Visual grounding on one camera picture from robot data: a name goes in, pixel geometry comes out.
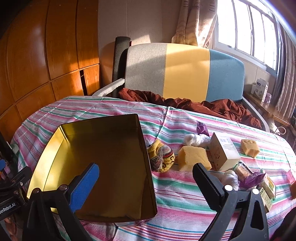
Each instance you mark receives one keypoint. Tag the white bed rail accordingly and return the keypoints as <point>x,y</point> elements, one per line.
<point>109,88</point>

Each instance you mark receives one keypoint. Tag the striped bedspread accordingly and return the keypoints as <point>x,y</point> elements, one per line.
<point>183,213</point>

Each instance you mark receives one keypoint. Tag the small tan sponge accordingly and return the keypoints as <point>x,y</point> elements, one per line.
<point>250,147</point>

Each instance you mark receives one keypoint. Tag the black foam roll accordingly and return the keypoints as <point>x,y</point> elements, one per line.
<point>121,47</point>

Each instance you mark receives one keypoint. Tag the purple snack packet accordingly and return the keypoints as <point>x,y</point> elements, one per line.
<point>201,129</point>
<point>252,180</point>

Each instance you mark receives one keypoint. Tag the green rice cracker packet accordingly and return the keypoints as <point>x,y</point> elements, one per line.
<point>269,186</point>

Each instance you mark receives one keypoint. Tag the wooden side table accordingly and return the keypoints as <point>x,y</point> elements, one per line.
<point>268,110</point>

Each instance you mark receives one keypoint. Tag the window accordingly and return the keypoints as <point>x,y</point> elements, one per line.
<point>248,30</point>

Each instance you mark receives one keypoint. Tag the right side curtain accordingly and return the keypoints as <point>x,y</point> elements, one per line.
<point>286,101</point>

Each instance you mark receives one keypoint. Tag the green white small box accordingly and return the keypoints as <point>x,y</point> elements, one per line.
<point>265,199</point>

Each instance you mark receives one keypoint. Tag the white plastic bag ball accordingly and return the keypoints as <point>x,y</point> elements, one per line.
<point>196,140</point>

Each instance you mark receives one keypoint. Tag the yellow patterned sock ball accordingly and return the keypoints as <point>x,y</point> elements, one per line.
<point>161,156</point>

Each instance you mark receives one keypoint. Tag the beige cardboard box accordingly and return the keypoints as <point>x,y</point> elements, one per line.
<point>224,153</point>

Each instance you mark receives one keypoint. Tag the white product box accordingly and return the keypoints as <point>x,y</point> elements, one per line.
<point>259,89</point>

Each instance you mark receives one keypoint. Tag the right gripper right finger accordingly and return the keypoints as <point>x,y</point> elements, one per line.
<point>251,223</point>

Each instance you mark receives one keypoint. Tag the rust brown blanket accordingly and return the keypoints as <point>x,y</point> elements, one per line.
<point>223,108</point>

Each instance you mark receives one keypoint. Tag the gold metal tin box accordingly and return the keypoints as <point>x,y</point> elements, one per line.
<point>124,191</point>

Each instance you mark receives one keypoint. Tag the large yellow sponge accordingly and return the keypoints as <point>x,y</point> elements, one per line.
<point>188,156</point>

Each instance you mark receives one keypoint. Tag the brown snack bar packet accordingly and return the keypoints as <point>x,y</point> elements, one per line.
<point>242,171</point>

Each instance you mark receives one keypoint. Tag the beige curtain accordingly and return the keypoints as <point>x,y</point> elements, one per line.
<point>196,23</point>

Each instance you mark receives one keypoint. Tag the orange sponge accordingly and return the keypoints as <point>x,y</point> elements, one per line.
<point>293,190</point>

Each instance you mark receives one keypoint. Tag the wooden wardrobe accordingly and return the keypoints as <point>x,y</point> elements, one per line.
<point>49,50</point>

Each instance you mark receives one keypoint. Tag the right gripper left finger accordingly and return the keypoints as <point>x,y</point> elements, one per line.
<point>39,222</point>

